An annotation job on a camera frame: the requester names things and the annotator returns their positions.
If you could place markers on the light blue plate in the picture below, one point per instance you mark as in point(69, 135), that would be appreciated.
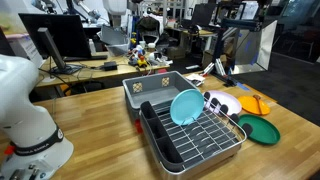
point(186, 106)

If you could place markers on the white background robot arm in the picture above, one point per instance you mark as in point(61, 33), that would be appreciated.
point(115, 10)

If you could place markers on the pale pink plate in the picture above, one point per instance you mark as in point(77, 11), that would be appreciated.
point(230, 100)

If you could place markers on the orange yellow plate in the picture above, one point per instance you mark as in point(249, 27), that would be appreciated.
point(248, 105)

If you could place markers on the green plate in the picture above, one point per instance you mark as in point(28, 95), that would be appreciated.
point(263, 131)

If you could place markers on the grey plastic bin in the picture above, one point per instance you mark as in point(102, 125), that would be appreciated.
point(150, 98)

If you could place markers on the white paper pack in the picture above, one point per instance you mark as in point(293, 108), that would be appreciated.
point(196, 79)

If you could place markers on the black utensil caddy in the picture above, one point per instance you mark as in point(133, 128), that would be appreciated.
point(156, 128)

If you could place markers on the brown cardboard box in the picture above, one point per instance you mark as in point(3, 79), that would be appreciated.
point(176, 52)

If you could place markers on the small red block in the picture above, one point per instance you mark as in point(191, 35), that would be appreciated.
point(138, 126)

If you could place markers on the white mug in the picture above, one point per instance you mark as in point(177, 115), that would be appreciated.
point(142, 44)

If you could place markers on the black power brick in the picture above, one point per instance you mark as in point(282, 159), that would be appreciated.
point(110, 65)

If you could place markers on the black backpack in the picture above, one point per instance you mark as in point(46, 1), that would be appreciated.
point(148, 25)

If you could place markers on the clear plastic storage bin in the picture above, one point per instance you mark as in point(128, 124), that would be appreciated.
point(115, 40)

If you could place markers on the black keyboard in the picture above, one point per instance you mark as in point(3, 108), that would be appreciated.
point(86, 58)

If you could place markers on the white plastic bottle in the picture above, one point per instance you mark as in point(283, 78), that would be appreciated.
point(92, 47)

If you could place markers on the blue tape strip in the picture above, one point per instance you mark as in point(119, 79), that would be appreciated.
point(243, 87)

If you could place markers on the dark background monitor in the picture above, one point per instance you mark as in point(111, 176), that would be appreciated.
point(204, 14)

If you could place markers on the wooden spoon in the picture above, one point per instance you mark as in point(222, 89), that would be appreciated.
point(258, 105)

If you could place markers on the black computer monitor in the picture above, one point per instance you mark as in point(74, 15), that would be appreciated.
point(66, 33)

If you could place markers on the white reflector board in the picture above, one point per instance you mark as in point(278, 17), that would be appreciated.
point(266, 46)

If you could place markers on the white labelled storage box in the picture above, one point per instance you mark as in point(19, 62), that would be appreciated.
point(26, 48)

